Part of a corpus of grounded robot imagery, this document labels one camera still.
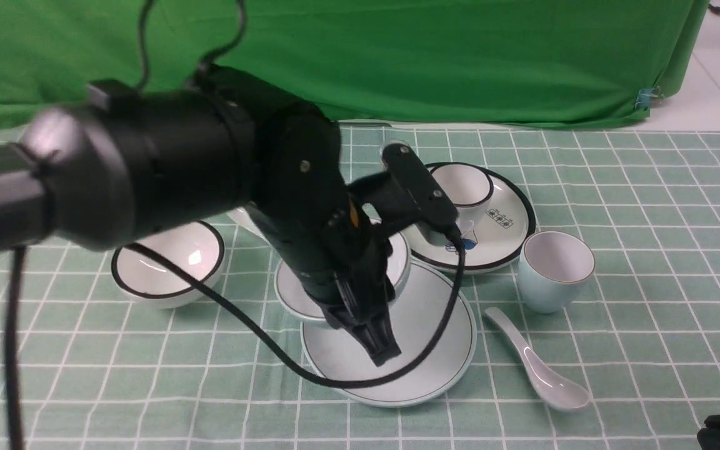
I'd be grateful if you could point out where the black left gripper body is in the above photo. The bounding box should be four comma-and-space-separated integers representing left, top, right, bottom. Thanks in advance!
247, 103, 393, 316

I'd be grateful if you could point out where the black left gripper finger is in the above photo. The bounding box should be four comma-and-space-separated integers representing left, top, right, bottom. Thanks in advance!
326, 284, 402, 367

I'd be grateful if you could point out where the plain white spoon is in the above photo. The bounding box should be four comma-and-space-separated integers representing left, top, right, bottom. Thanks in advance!
484, 307, 592, 412

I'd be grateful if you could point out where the pale blue cup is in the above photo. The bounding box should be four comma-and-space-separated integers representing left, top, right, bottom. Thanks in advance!
517, 231, 596, 314

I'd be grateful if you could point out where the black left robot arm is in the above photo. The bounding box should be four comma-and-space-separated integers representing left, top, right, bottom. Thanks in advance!
0, 66, 394, 320

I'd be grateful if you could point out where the pale blue large plate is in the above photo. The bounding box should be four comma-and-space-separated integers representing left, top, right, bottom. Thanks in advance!
301, 261, 477, 408

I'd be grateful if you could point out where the white spoon with lettering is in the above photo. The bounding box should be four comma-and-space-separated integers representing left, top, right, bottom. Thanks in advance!
227, 207, 266, 241

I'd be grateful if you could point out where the green checkered tablecloth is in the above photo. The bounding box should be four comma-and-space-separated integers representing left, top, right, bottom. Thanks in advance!
18, 126, 720, 449

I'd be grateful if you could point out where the black-rimmed white bowl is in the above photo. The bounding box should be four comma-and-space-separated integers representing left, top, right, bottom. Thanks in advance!
111, 221, 226, 309

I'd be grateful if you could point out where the black-rimmed white cup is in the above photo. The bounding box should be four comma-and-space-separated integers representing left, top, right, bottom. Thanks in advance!
429, 162, 494, 208

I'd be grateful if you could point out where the black-rimmed printed white plate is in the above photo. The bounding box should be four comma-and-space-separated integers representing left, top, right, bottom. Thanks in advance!
403, 166, 537, 274

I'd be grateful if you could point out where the green backdrop cloth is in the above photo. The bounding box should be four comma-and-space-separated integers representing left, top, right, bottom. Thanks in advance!
0, 1, 708, 129

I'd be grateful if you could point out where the blue binder clip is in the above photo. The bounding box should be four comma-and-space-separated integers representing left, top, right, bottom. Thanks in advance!
634, 86, 654, 111

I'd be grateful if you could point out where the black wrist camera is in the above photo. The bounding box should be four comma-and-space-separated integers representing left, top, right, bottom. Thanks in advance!
348, 141, 462, 245

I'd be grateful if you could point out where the black camera cable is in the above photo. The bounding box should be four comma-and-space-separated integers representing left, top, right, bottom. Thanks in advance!
2, 0, 466, 450

